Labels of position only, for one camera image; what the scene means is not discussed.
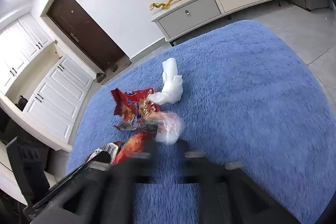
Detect blue shaggy rug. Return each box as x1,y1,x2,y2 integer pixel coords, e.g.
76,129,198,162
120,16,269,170
67,20,335,223

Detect left shoe at door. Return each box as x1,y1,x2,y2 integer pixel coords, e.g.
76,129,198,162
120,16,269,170
96,73,106,83

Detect shoe at door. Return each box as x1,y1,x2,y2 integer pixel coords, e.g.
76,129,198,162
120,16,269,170
96,73,106,83
108,62,118,72

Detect silver foil wrapper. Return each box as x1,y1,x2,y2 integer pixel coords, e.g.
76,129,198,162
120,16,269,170
111,111,185,165

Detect right shoe at door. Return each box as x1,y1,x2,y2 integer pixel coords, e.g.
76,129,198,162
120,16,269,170
108,62,118,72

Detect white wall cabinets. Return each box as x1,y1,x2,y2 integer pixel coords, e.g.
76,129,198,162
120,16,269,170
1,13,93,152

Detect brown entrance door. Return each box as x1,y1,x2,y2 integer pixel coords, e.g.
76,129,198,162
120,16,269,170
47,0,125,71

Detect red snack bag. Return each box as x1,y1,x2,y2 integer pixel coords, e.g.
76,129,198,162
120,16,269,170
110,88,159,131

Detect white TV cabinet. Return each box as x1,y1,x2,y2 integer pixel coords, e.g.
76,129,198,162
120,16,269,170
151,0,272,42

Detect brown doormat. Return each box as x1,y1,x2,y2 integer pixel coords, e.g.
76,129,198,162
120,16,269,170
100,55,131,85

